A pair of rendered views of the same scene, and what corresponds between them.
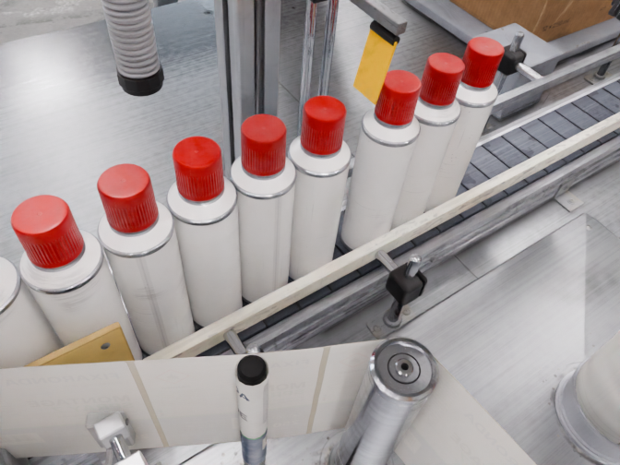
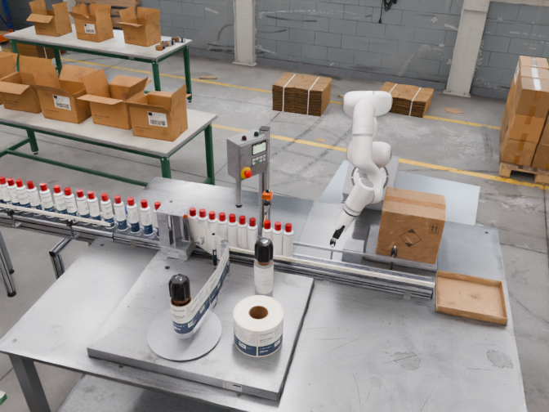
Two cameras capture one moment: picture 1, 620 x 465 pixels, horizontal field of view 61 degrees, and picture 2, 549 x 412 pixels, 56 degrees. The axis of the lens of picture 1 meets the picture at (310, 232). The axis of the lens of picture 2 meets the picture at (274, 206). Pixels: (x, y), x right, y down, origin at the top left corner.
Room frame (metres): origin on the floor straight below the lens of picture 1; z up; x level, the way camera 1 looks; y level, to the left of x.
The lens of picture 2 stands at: (-0.81, -1.74, 2.49)
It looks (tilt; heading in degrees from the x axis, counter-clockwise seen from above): 33 degrees down; 54
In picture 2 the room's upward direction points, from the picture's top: 1 degrees clockwise
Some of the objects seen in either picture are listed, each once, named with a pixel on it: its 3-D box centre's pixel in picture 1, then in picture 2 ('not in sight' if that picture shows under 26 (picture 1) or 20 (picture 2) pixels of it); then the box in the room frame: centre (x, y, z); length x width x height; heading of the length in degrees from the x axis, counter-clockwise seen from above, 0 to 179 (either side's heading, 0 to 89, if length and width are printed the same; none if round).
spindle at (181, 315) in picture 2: not in sight; (181, 305); (-0.21, -0.29, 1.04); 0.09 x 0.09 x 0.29
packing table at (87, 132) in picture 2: not in sight; (88, 151); (0.27, 2.57, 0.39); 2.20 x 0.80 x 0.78; 122
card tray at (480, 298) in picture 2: not in sight; (470, 296); (1.00, -0.82, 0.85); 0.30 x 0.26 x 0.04; 129
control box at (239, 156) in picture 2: not in sight; (247, 154); (0.36, 0.09, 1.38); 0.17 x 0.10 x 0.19; 4
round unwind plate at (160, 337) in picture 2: not in sight; (184, 332); (-0.21, -0.29, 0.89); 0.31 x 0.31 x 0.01
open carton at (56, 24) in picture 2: not in sight; (51, 17); (0.81, 5.23, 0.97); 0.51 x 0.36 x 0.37; 35
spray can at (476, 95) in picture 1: (454, 134); (287, 241); (0.44, -0.14, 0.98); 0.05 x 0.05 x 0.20
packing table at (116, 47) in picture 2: not in sight; (102, 69); (1.18, 4.74, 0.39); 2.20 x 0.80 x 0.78; 122
